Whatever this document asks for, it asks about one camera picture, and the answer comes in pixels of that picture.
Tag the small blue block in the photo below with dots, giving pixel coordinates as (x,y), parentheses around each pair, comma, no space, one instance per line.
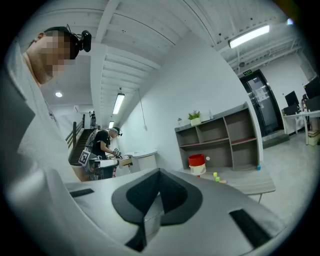
(258,167)

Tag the flowering plant in cream pot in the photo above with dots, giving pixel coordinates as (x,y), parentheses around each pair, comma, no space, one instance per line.
(195,120)

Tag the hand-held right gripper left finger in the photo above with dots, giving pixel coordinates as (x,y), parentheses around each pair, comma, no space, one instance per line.
(100,200)

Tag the green exit sign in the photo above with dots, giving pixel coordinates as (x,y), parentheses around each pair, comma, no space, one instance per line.
(247,73)

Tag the black monitor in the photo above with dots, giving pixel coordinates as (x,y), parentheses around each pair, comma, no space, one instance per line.
(291,98)
(312,87)

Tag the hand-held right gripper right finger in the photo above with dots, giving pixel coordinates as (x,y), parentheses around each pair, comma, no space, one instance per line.
(212,200)

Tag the long ceiling light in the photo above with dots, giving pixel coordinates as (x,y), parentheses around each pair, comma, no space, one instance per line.
(248,36)
(111,124)
(118,103)

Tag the person's grey t-shirt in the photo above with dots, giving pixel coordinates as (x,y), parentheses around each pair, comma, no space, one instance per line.
(37,125)

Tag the round ceiling light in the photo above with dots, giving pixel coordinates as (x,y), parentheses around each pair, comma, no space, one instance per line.
(58,94)

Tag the teal tube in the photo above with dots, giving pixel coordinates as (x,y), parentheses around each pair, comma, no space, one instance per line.
(210,114)

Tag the grey wooden shelf unit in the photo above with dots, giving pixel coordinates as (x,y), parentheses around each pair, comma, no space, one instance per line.
(240,155)

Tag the cream box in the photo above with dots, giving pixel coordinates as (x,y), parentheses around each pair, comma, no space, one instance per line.
(313,138)

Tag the clear water bottle green band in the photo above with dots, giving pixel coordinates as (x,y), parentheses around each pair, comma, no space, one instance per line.
(179,122)

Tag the black glass door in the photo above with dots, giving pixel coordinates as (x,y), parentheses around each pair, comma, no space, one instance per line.
(265,107)

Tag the white office desk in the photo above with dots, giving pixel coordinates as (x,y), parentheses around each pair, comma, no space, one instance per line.
(300,116)

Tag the black head-mounted camera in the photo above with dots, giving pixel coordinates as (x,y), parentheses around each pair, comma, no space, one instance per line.
(86,41)

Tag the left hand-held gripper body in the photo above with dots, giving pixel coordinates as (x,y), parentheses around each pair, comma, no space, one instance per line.
(100,163)

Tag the staircase with wooden railing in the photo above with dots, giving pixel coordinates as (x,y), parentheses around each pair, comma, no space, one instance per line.
(78,142)

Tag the person's head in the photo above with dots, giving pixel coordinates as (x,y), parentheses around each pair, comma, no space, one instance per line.
(45,62)

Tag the small wooden drawer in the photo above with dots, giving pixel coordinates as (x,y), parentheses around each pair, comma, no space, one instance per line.
(125,162)

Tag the red and cream bucket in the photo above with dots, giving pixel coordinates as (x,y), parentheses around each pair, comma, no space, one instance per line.
(197,161)

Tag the person's left forearm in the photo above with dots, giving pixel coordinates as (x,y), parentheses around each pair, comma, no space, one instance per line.
(79,173)

